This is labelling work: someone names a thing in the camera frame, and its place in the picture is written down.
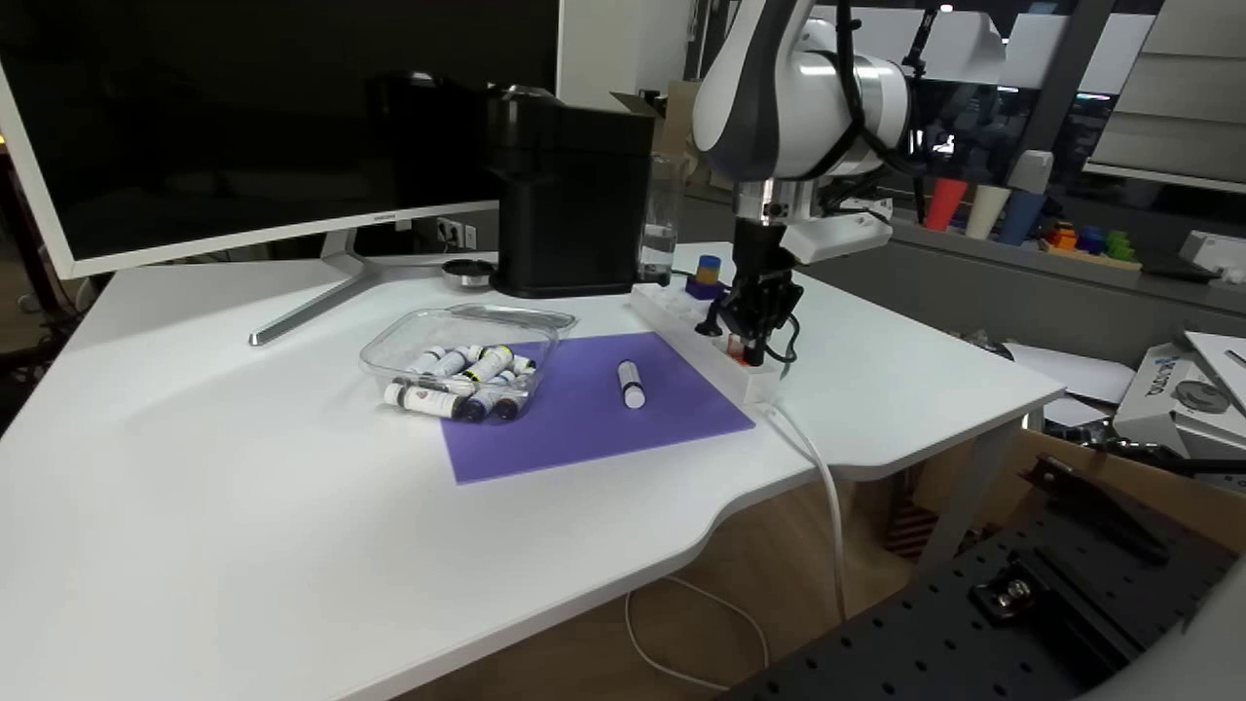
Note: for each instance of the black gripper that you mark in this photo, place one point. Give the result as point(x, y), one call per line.
point(759, 289)

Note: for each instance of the white framed monitor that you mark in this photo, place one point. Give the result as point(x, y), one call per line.
point(163, 129)

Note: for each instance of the blue cup on counter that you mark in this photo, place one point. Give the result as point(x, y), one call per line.
point(1025, 197)

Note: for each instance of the white cup on counter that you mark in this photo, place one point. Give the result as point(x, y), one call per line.
point(988, 208)

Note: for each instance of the small black round lid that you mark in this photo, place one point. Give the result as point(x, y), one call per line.
point(470, 274)

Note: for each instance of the purple paper mat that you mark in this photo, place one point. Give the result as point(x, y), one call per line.
point(576, 411)

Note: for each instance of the red cup on counter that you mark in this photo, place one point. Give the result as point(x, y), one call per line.
point(943, 203)

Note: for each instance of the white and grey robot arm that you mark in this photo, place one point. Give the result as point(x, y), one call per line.
point(775, 120)

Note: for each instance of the black coffee machine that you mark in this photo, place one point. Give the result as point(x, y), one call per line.
point(572, 197)

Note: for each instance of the white marker in container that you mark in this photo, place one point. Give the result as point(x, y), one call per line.
point(487, 365)

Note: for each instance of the white marker on mat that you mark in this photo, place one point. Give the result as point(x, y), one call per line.
point(632, 389)

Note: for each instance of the white marker outside container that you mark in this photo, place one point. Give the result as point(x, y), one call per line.
point(422, 400)

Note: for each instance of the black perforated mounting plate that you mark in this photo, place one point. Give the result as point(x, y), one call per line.
point(1038, 615)

